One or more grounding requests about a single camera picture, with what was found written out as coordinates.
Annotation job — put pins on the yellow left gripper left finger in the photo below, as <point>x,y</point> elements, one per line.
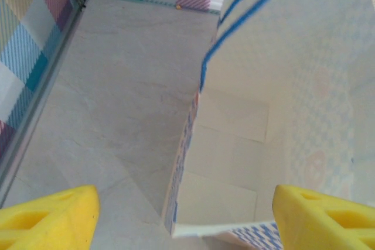
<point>52,220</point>

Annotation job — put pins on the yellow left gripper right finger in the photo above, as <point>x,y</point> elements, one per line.
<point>316,223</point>

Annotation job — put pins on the blue checkered paper bag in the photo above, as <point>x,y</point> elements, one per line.
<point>234,144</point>

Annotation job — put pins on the aluminium table edge rail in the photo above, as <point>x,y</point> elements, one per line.
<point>44,86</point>

